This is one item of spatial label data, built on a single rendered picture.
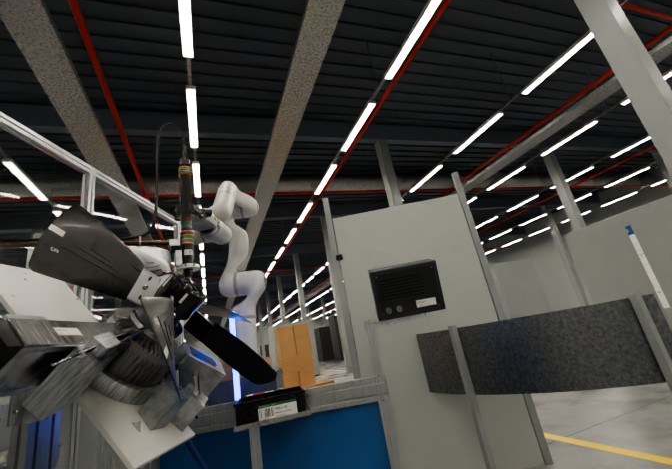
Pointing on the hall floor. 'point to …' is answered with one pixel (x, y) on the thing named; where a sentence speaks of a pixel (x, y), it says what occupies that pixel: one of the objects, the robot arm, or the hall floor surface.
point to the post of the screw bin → (255, 448)
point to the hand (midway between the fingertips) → (186, 209)
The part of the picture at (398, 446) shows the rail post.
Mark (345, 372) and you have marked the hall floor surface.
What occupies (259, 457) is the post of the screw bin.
